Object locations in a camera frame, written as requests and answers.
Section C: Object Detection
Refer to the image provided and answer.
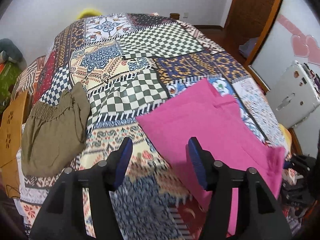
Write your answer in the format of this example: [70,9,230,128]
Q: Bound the pink pants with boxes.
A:
[135,78,286,237]

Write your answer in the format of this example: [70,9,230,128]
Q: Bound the olive green pants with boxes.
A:
[21,82,91,177]

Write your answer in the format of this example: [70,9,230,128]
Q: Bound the orange cardboard box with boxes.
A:
[1,91,29,198]

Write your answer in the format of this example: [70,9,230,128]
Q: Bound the white appliance box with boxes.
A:
[266,61,319,129]

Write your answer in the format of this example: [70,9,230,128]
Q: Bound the patchwork patterned bedspread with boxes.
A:
[13,14,286,239]

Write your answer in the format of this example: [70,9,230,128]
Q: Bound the grey plush toy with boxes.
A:
[0,38,27,70]

